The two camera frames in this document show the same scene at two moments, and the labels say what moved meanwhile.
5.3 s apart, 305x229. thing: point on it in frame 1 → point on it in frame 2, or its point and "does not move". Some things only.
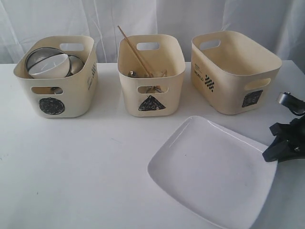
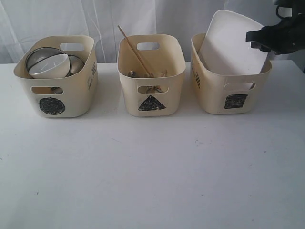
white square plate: [216, 173] → [224, 49]
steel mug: [57, 90] does not move
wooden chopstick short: [137, 53] does not move
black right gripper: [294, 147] → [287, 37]
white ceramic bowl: [56, 67] does not move
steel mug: [76, 64] does not move
